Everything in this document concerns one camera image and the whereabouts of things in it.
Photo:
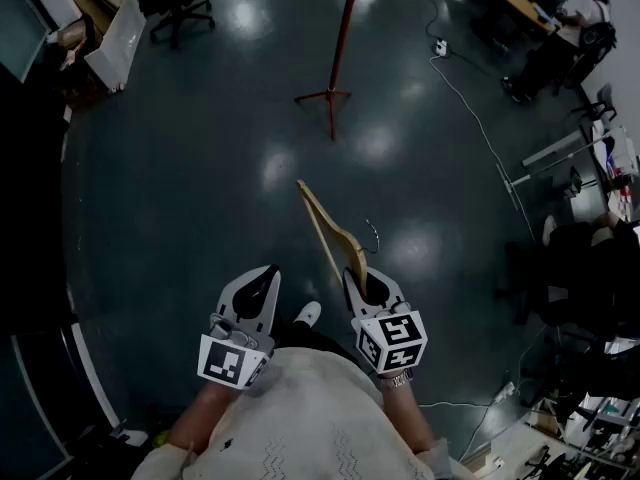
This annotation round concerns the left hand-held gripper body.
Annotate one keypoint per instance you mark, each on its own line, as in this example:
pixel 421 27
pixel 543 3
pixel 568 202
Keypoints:
pixel 222 363

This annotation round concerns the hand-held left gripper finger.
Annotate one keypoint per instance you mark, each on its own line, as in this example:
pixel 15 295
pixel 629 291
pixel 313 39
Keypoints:
pixel 272 308
pixel 231 288

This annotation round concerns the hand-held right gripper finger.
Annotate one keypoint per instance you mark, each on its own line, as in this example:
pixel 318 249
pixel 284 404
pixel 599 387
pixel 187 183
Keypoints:
pixel 351 295
pixel 395 295

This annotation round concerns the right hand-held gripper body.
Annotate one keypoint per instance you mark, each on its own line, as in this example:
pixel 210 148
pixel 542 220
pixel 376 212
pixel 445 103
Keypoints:
pixel 395 340

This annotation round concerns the wooden hanger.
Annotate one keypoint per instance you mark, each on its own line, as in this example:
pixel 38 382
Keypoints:
pixel 332 225

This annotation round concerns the person's left forearm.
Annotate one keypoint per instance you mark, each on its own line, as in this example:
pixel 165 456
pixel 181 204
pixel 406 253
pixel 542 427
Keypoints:
pixel 200 418

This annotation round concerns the person's right forearm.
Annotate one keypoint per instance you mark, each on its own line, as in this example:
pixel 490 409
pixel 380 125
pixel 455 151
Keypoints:
pixel 407 413

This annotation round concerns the person's white shoe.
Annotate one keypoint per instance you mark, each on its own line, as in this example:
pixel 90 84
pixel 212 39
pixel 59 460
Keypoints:
pixel 307 313

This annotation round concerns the silver wristwatch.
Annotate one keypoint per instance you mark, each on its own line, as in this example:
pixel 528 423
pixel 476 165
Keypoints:
pixel 397 380

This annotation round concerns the person's dark trouser leg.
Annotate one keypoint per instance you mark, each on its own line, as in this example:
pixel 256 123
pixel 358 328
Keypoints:
pixel 310 338

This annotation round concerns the person's white knit sweater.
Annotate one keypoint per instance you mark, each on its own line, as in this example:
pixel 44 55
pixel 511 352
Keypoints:
pixel 310 418

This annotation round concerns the white power strip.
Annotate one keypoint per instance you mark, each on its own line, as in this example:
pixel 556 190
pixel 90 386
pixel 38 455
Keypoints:
pixel 504 393
pixel 440 47

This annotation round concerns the grey metal beam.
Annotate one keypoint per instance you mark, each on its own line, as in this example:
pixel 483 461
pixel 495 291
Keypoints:
pixel 555 149

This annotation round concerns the brown wooden coat stand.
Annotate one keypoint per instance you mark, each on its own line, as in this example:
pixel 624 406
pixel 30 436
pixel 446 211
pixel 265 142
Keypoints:
pixel 345 28

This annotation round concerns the white open box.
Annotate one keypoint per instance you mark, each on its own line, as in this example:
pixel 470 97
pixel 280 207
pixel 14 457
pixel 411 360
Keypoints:
pixel 117 43

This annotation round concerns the small black chair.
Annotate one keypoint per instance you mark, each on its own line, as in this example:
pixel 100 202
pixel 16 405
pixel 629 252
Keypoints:
pixel 597 105

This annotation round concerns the glass panel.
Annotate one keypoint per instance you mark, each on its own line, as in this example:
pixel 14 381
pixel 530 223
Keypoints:
pixel 20 23

